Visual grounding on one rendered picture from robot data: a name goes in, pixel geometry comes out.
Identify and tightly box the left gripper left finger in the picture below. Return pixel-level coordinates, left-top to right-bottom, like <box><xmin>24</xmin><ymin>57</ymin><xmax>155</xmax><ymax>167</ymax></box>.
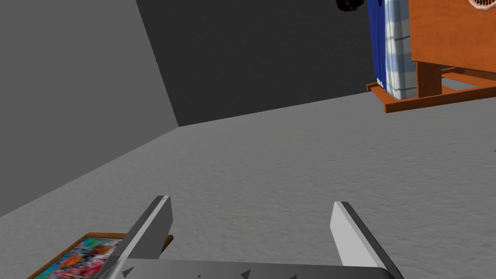
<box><xmin>94</xmin><ymin>195</ymin><xmax>173</xmax><ymax>279</ymax></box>

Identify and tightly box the wooden bed with blue bedding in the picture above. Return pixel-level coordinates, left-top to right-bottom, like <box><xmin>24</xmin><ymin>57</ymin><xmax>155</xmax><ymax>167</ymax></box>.
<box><xmin>366</xmin><ymin>0</ymin><xmax>496</xmax><ymax>114</ymax></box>

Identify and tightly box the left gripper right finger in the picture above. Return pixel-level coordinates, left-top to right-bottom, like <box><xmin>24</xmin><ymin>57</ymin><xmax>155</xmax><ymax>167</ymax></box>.
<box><xmin>329</xmin><ymin>201</ymin><xmax>405</xmax><ymax>279</ymax></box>

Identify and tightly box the colourful framed picture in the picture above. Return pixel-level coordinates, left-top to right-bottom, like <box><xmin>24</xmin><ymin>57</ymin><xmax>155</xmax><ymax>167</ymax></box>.
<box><xmin>26</xmin><ymin>232</ymin><xmax>174</xmax><ymax>279</ymax></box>

